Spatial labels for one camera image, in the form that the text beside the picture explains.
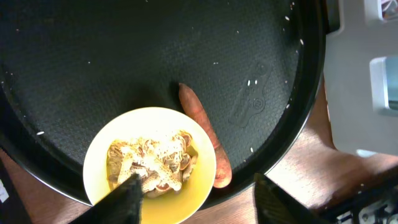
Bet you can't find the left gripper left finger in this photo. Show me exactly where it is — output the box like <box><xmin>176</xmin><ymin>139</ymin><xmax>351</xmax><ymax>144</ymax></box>
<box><xmin>70</xmin><ymin>174</ymin><xmax>143</xmax><ymax>224</ymax></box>

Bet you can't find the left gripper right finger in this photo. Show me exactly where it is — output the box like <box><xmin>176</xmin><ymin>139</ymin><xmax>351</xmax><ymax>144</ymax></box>
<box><xmin>254</xmin><ymin>173</ymin><xmax>328</xmax><ymax>224</ymax></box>

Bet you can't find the yellow bowl with food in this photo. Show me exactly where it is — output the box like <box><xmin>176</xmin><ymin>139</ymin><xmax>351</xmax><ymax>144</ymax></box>
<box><xmin>83</xmin><ymin>107</ymin><xmax>216</xmax><ymax>223</ymax></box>

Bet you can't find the grey dishwasher rack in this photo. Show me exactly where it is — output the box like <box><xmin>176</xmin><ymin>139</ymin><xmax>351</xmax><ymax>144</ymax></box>
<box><xmin>323</xmin><ymin>0</ymin><xmax>397</xmax><ymax>157</ymax></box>

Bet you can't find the orange carrot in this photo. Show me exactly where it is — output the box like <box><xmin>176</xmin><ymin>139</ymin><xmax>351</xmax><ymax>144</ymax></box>
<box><xmin>178</xmin><ymin>83</ymin><xmax>232</xmax><ymax>189</ymax></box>

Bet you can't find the black rectangular tray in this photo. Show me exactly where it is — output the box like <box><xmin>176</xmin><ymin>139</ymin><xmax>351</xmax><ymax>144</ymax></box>
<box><xmin>0</xmin><ymin>162</ymin><xmax>32</xmax><ymax>224</ymax></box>

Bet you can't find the round black serving tray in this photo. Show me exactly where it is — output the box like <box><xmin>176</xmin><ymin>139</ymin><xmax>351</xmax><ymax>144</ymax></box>
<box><xmin>1</xmin><ymin>0</ymin><xmax>326</xmax><ymax>208</ymax></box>

